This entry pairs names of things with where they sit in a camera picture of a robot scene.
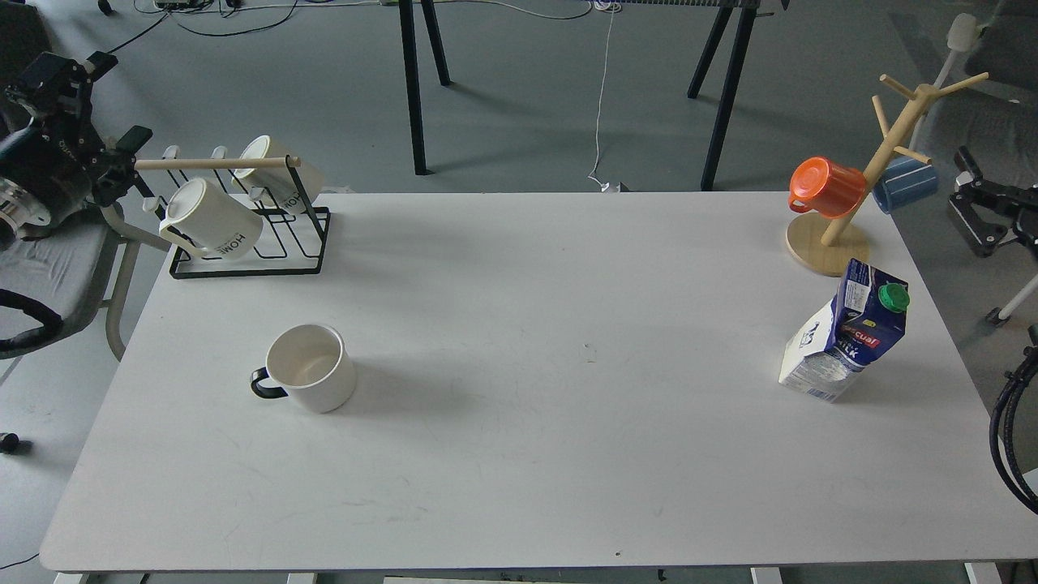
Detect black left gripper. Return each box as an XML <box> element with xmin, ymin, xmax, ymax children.
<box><xmin>2</xmin><ymin>51</ymin><xmax>153</xmax><ymax>221</ymax></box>

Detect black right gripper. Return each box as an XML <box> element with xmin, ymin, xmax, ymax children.
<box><xmin>949</xmin><ymin>145</ymin><xmax>1037</xmax><ymax>258</ymax></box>

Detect blue white milk carton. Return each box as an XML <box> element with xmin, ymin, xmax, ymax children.
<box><xmin>779</xmin><ymin>259</ymin><xmax>911</xmax><ymax>402</ymax></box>

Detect white mug black handle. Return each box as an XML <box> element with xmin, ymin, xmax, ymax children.
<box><xmin>250</xmin><ymin>323</ymin><xmax>357</xmax><ymax>414</ymax></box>

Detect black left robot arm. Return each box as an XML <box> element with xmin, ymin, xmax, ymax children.
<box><xmin>1</xmin><ymin>51</ymin><xmax>153</xmax><ymax>249</ymax></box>

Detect blue plastic cup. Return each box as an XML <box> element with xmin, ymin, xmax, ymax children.
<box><xmin>872</xmin><ymin>156</ymin><xmax>939</xmax><ymax>215</ymax></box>

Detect orange plastic cup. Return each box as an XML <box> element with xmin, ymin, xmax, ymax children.
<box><xmin>788</xmin><ymin>157</ymin><xmax>866</xmax><ymax>221</ymax></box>

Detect cream mug front on rack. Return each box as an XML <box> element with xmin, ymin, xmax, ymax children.
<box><xmin>158</xmin><ymin>177</ymin><xmax>263</xmax><ymax>261</ymax></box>

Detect cream mug on rack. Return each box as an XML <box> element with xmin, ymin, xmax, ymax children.
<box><xmin>158</xmin><ymin>177</ymin><xmax>263</xmax><ymax>261</ymax></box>
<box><xmin>233</xmin><ymin>135</ymin><xmax>325</xmax><ymax>216</ymax></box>

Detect wooden mug tree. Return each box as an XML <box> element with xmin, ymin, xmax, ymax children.
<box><xmin>786</xmin><ymin>71</ymin><xmax>990</xmax><ymax>277</ymax></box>

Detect cream mug rear on rack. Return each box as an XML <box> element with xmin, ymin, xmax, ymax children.
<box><xmin>233</xmin><ymin>135</ymin><xmax>325</xmax><ymax>216</ymax></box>

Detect grey office chair left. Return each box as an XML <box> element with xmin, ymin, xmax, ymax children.
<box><xmin>1</xmin><ymin>204</ymin><xmax>170</xmax><ymax>361</ymax></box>

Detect black trestle table legs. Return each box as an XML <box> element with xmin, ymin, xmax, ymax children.
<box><xmin>375</xmin><ymin>1</ymin><xmax>786</xmax><ymax>191</ymax></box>

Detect black floor cables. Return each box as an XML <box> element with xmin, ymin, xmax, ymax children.
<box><xmin>97</xmin><ymin>0</ymin><xmax>406</xmax><ymax>54</ymax></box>

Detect black wire mug rack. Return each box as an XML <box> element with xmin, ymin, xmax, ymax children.
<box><xmin>135</xmin><ymin>147</ymin><xmax>331</xmax><ymax>280</ymax></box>

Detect white power cable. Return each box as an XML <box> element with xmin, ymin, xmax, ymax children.
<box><xmin>454</xmin><ymin>0</ymin><xmax>624</xmax><ymax>194</ymax></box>

